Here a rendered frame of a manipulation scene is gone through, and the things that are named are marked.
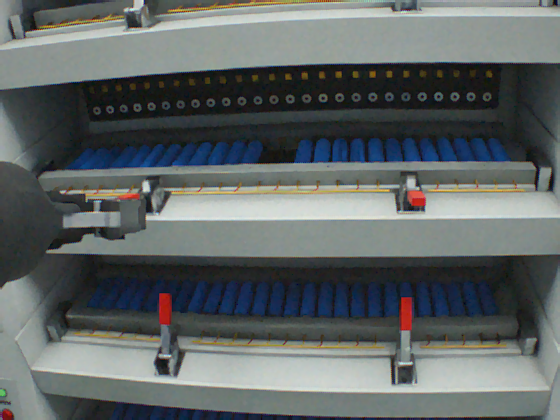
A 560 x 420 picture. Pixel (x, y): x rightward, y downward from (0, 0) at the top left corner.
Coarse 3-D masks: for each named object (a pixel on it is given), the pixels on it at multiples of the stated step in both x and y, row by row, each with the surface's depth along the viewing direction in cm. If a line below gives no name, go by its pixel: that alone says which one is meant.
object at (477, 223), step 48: (48, 144) 64; (528, 144) 59; (432, 192) 53; (480, 192) 52; (528, 192) 51; (96, 240) 55; (144, 240) 54; (192, 240) 53; (240, 240) 53; (288, 240) 52; (336, 240) 51; (384, 240) 51; (432, 240) 50; (480, 240) 49; (528, 240) 49
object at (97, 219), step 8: (96, 208) 33; (64, 216) 31; (72, 216) 32; (80, 216) 32; (88, 216) 32; (96, 216) 32; (104, 216) 32; (112, 216) 32; (64, 224) 31; (72, 224) 32; (80, 224) 32; (88, 224) 32; (96, 224) 32; (104, 224) 32; (112, 224) 32; (96, 232) 33
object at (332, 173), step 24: (120, 168) 58; (144, 168) 58; (168, 168) 57; (192, 168) 57; (216, 168) 56; (240, 168) 56; (264, 168) 55; (288, 168) 55; (312, 168) 54; (336, 168) 54; (360, 168) 53; (384, 168) 53; (408, 168) 53; (432, 168) 52; (456, 168) 52; (480, 168) 52; (504, 168) 51; (528, 168) 51; (96, 192) 57; (192, 192) 55; (216, 192) 55; (240, 192) 54; (264, 192) 54; (288, 192) 54; (312, 192) 53; (336, 192) 53
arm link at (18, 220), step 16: (0, 176) 24; (0, 192) 24; (16, 192) 25; (0, 208) 24; (16, 208) 25; (0, 224) 23; (16, 224) 25; (0, 240) 23; (16, 240) 25; (0, 256) 24; (16, 256) 25; (0, 272) 24; (0, 288) 25
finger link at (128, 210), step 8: (104, 200) 33; (112, 200) 33; (104, 208) 32; (112, 208) 32; (120, 208) 35; (128, 208) 38; (136, 208) 40; (120, 216) 35; (128, 216) 38; (136, 216) 40; (120, 224) 35; (128, 224) 38; (136, 224) 40; (104, 232) 32; (112, 232) 32; (120, 232) 33; (128, 232) 38; (112, 240) 33
